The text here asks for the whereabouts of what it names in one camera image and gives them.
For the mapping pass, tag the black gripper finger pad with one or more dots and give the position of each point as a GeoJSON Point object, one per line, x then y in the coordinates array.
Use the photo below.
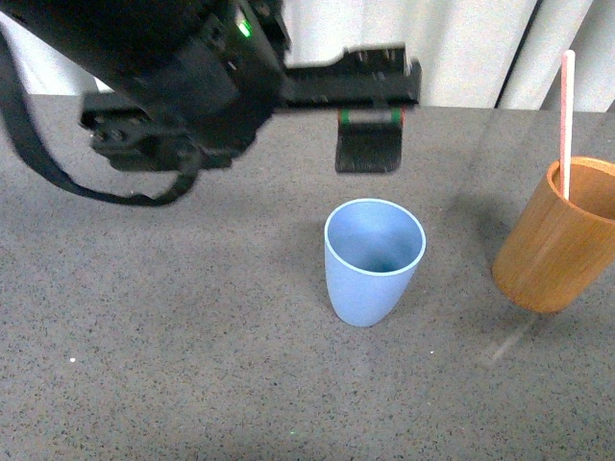
{"type": "Point", "coordinates": [369, 141]}

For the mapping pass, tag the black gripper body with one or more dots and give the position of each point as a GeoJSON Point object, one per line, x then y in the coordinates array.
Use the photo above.
{"type": "Point", "coordinates": [368, 78]}

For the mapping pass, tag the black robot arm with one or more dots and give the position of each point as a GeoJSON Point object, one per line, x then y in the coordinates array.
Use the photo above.
{"type": "Point", "coordinates": [216, 70]}

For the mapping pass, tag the light blue plastic cup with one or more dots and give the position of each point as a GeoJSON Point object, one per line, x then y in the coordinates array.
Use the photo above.
{"type": "Point", "coordinates": [372, 248]}

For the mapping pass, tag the wooden chopstick holder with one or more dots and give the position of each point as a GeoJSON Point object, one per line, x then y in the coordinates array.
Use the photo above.
{"type": "Point", "coordinates": [559, 246]}

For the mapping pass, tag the white pleated curtain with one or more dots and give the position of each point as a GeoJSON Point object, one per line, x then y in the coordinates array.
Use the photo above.
{"type": "Point", "coordinates": [474, 54]}

